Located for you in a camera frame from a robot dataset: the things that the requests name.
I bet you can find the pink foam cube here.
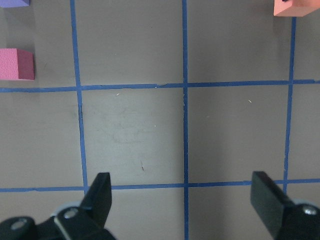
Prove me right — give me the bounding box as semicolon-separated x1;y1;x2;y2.
0;48;35;81

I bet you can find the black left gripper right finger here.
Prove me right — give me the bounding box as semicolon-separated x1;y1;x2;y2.
250;171;320;240

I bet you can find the brown paper table mat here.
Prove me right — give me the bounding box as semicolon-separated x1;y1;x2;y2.
0;0;320;240

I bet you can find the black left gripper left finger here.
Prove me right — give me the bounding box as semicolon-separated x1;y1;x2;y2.
0;172;115;240

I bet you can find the purple foam cube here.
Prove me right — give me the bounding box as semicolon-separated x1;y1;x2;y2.
0;0;30;8

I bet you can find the orange foam cube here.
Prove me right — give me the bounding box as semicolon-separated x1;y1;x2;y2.
273;0;320;17

